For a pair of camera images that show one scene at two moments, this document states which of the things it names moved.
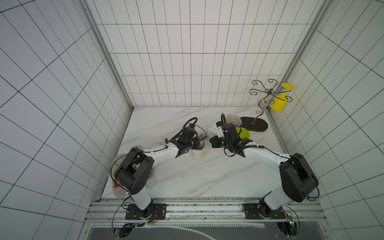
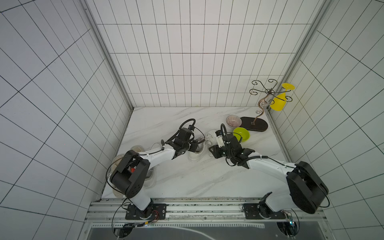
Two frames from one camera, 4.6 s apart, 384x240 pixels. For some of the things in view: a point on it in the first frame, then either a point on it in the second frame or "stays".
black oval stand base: (253, 124) stays
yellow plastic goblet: (279, 102) stays
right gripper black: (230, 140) -> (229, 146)
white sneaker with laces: (204, 139) stays
